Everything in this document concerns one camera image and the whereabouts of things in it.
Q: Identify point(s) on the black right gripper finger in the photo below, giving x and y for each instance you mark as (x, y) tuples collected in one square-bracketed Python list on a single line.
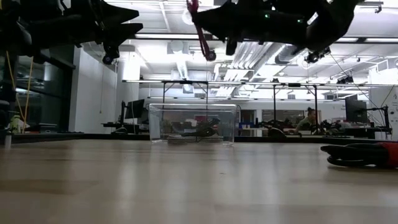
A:
[(217, 14), (219, 31)]

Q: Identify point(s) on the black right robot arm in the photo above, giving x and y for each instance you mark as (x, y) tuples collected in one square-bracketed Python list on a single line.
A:
[(326, 25)]

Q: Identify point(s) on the black computer monitor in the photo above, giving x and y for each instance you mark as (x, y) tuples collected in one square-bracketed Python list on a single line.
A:
[(356, 110), (135, 109)]

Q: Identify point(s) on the black overhead camera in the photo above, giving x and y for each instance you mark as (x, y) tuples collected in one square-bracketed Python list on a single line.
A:
[(315, 56)]

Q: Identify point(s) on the black background robot arm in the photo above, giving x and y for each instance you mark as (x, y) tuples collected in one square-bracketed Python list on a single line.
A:
[(326, 126), (281, 124)]

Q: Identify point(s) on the grey storage box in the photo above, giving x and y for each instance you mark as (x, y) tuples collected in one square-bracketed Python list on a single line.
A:
[(48, 127)]

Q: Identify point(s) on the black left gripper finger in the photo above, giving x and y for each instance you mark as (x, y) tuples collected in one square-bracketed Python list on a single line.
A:
[(124, 32), (119, 14)]

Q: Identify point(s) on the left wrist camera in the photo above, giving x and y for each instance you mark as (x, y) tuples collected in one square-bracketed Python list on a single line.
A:
[(110, 51)]

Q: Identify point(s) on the clear plastic box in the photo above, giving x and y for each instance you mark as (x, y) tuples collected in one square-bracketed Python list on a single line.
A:
[(155, 124)]

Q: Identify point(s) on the silver ceiling air duct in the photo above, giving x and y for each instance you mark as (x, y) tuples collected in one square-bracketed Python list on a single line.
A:
[(289, 54)]

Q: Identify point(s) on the person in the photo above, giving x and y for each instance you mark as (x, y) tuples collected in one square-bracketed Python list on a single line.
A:
[(306, 123)]

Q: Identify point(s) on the blue storage bins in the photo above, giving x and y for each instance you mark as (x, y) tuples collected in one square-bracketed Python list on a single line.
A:
[(247, 125)]

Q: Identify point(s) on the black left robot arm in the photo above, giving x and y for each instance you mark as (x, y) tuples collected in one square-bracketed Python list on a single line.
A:
[(37, 28)]

